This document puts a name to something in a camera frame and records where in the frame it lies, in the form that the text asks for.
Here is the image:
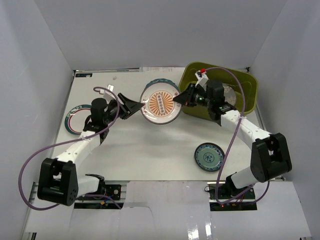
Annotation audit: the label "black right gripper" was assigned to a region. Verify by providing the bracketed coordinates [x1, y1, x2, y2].
[174, 83, 213, 109]

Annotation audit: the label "teal scalloped plate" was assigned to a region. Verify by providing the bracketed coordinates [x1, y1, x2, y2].
[144, 78, 180, 93]

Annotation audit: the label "orange sunburst plate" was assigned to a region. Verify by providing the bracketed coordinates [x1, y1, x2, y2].
[140, 83, 182, 125]

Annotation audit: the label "grey deer plate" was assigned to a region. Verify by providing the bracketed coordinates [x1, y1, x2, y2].
[222, 83, 237, 107]

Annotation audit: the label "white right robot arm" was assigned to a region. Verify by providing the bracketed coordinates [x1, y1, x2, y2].
[173, 80, 292, 200]

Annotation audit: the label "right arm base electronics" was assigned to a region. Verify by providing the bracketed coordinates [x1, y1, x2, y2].
[205, 181, 258, 211]

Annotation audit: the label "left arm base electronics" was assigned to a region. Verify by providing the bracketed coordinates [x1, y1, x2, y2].
[74, 184, 127, 210]

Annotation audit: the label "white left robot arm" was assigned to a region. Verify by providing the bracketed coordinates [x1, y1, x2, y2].
[37, 93, 144, 206]

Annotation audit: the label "olive green plastic bin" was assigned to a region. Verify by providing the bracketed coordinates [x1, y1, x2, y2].
[178, 61, 259, 116]

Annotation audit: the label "white papers at back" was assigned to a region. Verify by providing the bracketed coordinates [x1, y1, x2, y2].
[139, 66, 185, 73]

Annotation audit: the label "white green rimmed plate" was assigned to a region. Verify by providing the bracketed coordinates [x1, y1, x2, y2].
[64, 104, 91, 136]

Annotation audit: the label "black label sticker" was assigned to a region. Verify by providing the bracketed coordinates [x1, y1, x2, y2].
[75, 73, 93, 78]

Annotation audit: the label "small blue patterned dish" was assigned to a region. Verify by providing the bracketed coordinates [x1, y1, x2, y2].
[194, 142, 225, 173]

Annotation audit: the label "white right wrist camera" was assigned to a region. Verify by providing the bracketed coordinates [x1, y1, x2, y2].
[195, 68, 209, 88]

